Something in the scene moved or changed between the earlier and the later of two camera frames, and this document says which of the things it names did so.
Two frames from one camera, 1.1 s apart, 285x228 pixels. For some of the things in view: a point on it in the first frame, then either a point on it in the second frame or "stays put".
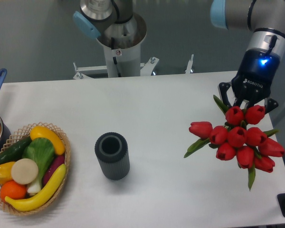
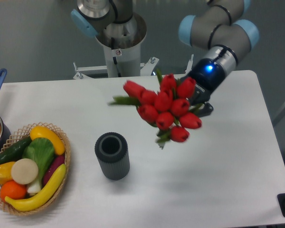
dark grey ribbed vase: [112, 150] stays put
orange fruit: [13, 190] stays put
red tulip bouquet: [240, 138] → [168, 109]
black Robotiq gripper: [251, 83] → [208, 74]
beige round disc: [24, 171] stays put
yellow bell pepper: [2, 173] stays put
